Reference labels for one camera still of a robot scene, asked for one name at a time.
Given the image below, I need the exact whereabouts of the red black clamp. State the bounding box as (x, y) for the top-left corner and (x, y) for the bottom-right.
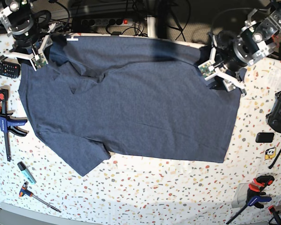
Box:
(268, 205), (281, 225)

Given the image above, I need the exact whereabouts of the white metal table post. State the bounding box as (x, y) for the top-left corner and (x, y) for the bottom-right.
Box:
(147, 16), (157, 38)

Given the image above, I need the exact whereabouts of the white power strip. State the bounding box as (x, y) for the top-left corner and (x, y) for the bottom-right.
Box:
(81, 18), (133, 27)

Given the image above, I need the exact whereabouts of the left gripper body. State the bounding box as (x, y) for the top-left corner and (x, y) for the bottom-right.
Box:
(215, 30), (247, 75)

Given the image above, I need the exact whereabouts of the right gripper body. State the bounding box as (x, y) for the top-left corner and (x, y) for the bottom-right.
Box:
(13, 30), (45, 55)

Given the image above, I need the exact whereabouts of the orange blue T-handle screwdriver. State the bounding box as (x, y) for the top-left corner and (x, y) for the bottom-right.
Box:
(19, 181), (61, 213)

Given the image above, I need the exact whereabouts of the light blue highlighter marker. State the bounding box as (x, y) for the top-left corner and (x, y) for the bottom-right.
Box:
(17, 161), (36, 184)

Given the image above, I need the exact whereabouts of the dark blue T-shirt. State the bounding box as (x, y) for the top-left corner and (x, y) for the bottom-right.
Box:
(19, 37), (241, 176)

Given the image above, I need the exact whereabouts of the small black rectangular case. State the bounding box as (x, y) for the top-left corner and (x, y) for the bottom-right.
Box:
(255, 132), (274, 143)

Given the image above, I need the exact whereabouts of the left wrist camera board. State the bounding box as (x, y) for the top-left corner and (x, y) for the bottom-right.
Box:
(198, 60), (216, 81)

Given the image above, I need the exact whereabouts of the black game controller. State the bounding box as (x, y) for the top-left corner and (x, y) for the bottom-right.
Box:
(266, 91), (281, 133)

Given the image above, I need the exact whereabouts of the white paper sheet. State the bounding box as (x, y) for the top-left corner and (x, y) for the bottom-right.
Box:
(267, 67), (281, 91)

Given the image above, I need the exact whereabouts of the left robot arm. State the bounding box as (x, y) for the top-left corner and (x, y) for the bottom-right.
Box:
(199, 0), (281, 96)

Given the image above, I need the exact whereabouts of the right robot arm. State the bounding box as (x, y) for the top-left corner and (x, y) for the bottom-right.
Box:
(0, 0), (61, 70)

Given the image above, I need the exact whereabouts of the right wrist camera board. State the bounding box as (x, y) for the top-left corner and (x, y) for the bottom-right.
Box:
(32, 53), (48, 71)

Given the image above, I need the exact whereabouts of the clear plastic bag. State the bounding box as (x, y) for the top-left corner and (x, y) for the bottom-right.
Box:
(231, 183), (249, 209)

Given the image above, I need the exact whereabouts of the yellow panda sticker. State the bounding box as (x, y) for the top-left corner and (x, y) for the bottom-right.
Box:
(265, 147), (276, 160)

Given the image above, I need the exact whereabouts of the blue black bar clamp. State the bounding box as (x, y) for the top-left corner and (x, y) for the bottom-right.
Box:
(0, 89), (28, 162)
(226, 175), (275, 225)

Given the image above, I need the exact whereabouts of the black TV remote control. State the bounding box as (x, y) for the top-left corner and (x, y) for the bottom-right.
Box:
(0, 62), (21, 79)

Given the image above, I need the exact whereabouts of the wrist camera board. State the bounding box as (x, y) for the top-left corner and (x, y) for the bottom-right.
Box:
(32, 53), (48, 71)
(198, 60), (216, 81)

